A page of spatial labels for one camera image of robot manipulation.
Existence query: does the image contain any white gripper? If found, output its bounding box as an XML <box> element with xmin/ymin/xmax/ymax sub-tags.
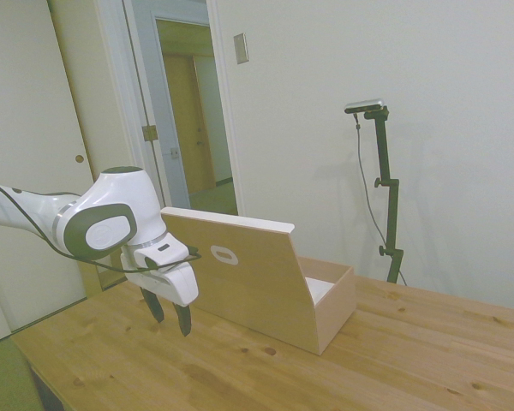
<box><xmin>119</xmin><ymin>246</ymin><xmax>200</xmax><ymax>337</ymax></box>

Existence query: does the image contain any light wooden box with lid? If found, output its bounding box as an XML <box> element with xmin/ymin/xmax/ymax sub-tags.
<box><xmin>159</xmin><ymin>206</ymin><xmax>356</xmax><ymax>356</ymax></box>

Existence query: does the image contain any wooden hallway door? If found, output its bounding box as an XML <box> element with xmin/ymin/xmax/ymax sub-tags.
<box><xmin>162</xmin><ymin>53</ymin><xmax>218</xmax><ymax>194</ymax></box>

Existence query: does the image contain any white open door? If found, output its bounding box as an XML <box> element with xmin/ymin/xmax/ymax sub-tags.
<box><xmin>94</xmin><ymin>0</ymin><xmax>191</xmax><ymax>211</ymax></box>

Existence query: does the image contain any white closet door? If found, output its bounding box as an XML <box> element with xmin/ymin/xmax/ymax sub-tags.
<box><xmin>0</xmin><ymin>0</ymin><xmax>96</xmax><ymax>301</ymax></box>

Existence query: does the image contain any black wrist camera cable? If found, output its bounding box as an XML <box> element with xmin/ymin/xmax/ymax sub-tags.
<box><xmin>0</xmin><ymin>176</ymin><xmax>202</xmax><ymax>272</ymax></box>

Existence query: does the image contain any black camera stand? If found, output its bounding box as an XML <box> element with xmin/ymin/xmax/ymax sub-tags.
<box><xmin>363</xmin><ymin>105</ymin><xmax>404</xmax><ymax>284</ymax></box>

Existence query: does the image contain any white light switch plate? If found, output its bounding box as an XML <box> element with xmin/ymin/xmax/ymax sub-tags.
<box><xmin>233</xmin><ymin>33</ymin><xmax>249</xmax><ymax>66</ymax></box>

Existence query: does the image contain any grey exterior camera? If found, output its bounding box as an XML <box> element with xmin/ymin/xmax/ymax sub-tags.
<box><xmin>344</xmin><ymin>98</ymin><xmax>386</xmax><ymax>116</ymax></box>

